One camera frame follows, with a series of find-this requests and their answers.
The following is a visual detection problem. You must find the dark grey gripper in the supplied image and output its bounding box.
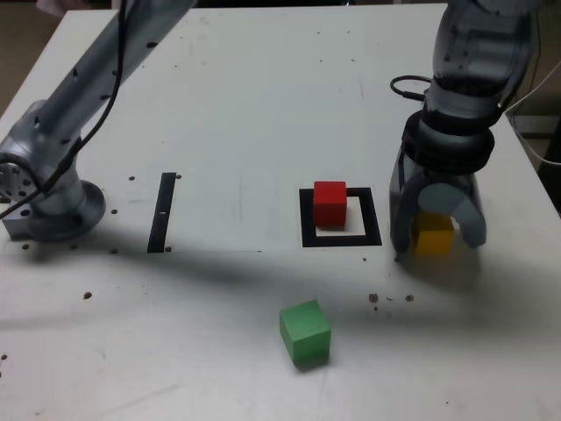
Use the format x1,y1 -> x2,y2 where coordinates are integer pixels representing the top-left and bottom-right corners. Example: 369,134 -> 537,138
388,146 -> 488,260

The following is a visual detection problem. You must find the yellow cube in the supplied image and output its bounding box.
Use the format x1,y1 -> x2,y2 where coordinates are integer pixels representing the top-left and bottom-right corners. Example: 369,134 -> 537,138
411,211 -> 457,257

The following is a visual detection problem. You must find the red cube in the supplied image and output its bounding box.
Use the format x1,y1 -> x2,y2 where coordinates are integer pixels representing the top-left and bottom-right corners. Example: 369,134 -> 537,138
312,180 -> 349,230

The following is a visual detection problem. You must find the green cube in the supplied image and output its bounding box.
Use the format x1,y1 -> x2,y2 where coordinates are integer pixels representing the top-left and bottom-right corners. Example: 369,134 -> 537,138
279,299 -> 332,370

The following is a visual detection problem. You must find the black tape square outline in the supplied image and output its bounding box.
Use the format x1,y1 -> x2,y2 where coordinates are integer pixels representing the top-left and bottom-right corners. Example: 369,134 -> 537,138
298,187 -> 383,248

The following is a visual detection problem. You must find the black tape strip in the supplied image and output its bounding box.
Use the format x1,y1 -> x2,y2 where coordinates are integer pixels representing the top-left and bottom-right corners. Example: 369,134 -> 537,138
146,172 -> 178,254

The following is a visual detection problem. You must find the pink cloth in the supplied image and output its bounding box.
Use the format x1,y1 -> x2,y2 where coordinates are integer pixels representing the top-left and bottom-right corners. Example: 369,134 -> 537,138
35,0 -> 119,12

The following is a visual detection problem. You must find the white background cable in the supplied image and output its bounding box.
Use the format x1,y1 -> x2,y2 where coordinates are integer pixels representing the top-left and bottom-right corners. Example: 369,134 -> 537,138
504,59 -> 561,167

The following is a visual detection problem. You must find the thin black background cable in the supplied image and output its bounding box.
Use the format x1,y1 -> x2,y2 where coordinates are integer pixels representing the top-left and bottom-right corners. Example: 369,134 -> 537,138
532,17 -> 543,87

